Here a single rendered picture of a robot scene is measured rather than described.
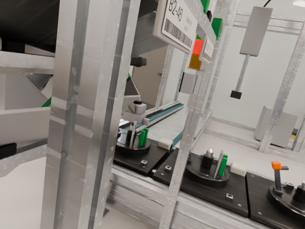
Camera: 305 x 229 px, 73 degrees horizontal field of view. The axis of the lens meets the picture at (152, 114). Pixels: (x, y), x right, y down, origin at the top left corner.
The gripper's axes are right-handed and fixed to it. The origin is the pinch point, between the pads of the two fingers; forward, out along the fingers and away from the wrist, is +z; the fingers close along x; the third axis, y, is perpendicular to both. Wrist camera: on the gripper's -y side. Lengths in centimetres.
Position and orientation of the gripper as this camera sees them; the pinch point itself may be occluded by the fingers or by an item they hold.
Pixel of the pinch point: (137, 107)
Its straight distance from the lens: 66.5
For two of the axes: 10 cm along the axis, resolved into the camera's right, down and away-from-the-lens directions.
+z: 4.3, 9.0, -0.2
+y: -8.3, 4.0, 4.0
